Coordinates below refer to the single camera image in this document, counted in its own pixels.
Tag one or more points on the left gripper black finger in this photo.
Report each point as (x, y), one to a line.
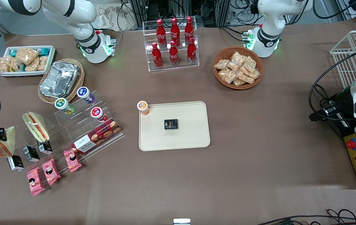
(316, 117)

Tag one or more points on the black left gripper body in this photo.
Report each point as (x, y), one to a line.
(341, 97)

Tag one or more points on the triangle sandwich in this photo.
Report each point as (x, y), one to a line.
(4, 148)
(35, 125)

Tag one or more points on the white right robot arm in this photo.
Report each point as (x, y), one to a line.
(84, 34)

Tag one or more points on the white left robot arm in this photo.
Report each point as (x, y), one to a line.
(268, 37)

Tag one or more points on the beige plastic tray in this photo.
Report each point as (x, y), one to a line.
(190, 134)

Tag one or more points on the small black white carton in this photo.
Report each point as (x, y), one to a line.
(45, 147)
(16, 162)
(31, 153)

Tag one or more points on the pink snack pack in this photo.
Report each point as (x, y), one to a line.
(35, 181)
(72, 160)
(51, 171)

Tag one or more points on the clear wrapped snack packet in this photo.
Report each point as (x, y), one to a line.
(246, 78)
(238, 57)
(8, 64)
(228, 75)
(42, 63)
(254, 74)
(26, 55)
(221, 64)
(233, 66)
(250, 63)
(32, 66)
(239, 82)

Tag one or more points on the clear acrylic stepped display stand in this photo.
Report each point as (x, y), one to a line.
(67, 126)

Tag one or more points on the green lid yogurt cup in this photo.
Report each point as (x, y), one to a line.
(61, 103)

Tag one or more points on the green snack packet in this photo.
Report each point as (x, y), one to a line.
(12, 52)
(44, 50)

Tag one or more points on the silver foil container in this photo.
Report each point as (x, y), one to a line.
(59, 78)

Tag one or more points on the white rectangular snack bin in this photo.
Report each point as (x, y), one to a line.
(52, 61)

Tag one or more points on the oval light wicker basket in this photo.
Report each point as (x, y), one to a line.
(80, 81)

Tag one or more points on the red cookie box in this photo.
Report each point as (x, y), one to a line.
(98, 136)

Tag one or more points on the red lid yogurt cup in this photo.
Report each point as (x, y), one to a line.
(97, 112)

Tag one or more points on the round brown wicker basket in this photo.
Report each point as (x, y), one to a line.
(218, 79)

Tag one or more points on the red cola bottle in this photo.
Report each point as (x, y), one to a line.
(189, 28)
(175, 29)
(192, 52)
(161, 31)
(173, 55)
(157, 57)

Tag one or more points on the small black box gold print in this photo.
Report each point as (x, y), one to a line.
(171, 124)

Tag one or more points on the orange lid drink cup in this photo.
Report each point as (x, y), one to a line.
(142, 107)

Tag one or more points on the clear acrylic bottle rack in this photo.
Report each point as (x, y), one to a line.
(171, 67)

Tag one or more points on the beige cloth bag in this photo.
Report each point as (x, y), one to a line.
(112, 18)

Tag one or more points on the small white block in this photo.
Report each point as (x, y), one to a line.
(181, 221)

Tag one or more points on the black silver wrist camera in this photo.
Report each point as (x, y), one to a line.
(330, 109)

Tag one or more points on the aluminium frame rack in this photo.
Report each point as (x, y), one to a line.
(165, 9)

